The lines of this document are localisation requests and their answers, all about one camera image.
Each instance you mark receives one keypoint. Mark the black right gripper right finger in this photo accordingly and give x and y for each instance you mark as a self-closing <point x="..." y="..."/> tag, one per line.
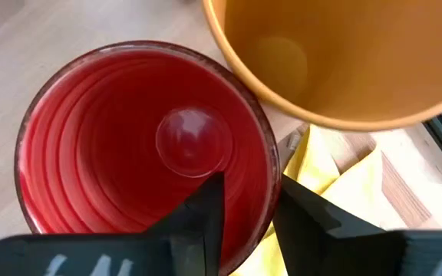
<point x="320" y="245"/>

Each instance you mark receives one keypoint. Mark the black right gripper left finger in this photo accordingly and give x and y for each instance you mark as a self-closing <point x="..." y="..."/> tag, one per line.
<point x="190" y="245"/>

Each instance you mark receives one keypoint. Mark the red ridged ceramic mug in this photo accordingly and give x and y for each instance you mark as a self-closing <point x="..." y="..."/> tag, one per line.
<point x="102" y="153"/>

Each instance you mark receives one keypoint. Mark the orange plastic cup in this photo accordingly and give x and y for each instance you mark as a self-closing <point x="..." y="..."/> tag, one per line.
<point x="359" y="57"/>

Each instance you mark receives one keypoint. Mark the yellow microfibre cloth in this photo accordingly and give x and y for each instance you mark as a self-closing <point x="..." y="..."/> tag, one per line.
<point x="347" y="180"/>

